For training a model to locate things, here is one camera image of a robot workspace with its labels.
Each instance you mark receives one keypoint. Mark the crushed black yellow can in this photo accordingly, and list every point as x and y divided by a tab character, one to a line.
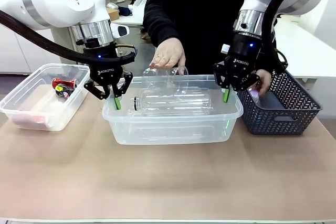
63	91

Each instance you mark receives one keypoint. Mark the closed brown cardboard box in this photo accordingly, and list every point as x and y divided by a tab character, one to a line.
112	14

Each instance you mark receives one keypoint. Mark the large clear plastic bin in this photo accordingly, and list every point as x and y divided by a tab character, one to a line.
170	127

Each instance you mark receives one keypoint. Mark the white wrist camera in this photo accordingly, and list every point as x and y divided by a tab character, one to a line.
120	30
225	49

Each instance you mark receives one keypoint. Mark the white background desk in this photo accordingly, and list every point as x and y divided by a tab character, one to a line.
128	19

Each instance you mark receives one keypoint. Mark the person's right forearm black sleeve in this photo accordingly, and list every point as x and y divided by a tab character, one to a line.
160	19

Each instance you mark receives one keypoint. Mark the person's black sweater torso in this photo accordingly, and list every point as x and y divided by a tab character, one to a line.
204	11

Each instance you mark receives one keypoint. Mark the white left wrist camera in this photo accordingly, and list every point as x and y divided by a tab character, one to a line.
120	30

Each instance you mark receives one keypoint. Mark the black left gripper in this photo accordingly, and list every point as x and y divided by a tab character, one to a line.
105	69

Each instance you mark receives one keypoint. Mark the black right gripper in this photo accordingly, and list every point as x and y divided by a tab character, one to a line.
242	58

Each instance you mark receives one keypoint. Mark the white cabinet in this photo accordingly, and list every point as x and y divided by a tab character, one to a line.
15	51

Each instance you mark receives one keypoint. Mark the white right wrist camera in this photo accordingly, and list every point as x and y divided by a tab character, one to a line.
225	49

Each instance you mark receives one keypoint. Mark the pink plastic wrapper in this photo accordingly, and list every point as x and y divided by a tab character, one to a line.
31	121

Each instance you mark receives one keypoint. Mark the red shiny packet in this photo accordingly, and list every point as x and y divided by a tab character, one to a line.
61	82

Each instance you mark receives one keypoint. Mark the person's left hand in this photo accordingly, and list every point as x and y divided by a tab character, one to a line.
265	82

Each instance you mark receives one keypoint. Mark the small clear plastic bin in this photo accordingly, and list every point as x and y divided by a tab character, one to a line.
31	103

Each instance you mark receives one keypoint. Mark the person's right hand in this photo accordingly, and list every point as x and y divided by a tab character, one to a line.
169	53

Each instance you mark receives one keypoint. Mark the dark grey woven plastic basket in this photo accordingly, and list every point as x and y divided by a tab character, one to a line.
288	119

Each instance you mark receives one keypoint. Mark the purple plastic wrapper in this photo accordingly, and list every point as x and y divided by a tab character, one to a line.
255	95

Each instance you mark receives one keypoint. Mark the dark blue cloth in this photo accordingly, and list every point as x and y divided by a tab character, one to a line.
125	11

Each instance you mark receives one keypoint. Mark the clear plastic bottle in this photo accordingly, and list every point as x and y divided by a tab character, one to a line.
173	102

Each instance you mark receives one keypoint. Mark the white side table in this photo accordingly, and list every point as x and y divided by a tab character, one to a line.
307	48

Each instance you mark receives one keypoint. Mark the small white bundle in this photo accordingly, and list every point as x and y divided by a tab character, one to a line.
113	6

